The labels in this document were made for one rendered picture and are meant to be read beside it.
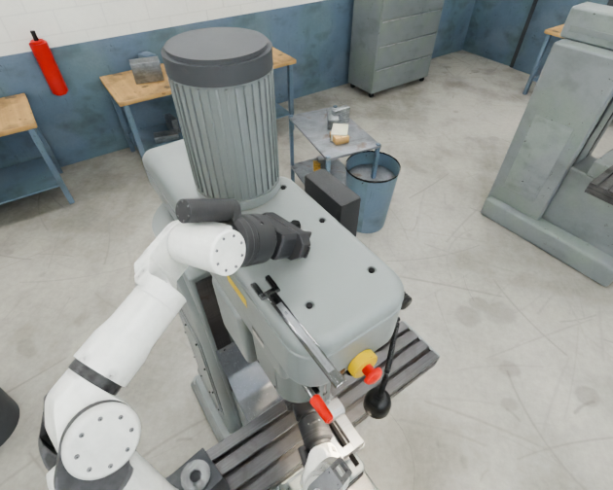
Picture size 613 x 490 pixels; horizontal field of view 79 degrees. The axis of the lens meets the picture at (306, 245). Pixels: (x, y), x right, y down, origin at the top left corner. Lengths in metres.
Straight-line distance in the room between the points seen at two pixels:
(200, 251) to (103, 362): 0.17
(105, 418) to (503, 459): 2.49
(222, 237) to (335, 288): 0.26
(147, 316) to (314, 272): 0.33
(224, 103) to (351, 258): 0.37
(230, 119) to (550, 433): 2.67
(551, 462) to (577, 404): 0.46
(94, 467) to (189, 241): 0.28
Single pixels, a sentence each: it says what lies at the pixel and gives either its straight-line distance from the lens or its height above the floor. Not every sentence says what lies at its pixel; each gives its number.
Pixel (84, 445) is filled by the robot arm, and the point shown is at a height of 2.01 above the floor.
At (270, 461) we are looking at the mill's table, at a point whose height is 0.92.
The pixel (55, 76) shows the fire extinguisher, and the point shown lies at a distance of 4.73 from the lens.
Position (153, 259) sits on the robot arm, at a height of 2.04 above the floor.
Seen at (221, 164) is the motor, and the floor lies 2.01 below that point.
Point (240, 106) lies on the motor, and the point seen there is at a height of 2.13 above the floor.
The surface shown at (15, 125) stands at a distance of 4.18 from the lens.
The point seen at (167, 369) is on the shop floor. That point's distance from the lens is 2.88.
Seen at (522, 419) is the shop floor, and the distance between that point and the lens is 2.92.
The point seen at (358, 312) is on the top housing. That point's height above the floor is 1.89.
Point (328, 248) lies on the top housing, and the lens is 0.76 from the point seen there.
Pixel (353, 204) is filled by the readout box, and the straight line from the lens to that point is 1.16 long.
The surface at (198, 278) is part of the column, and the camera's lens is 1.25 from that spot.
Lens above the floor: 2.43
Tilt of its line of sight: 45 degrees down
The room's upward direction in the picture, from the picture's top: straight up
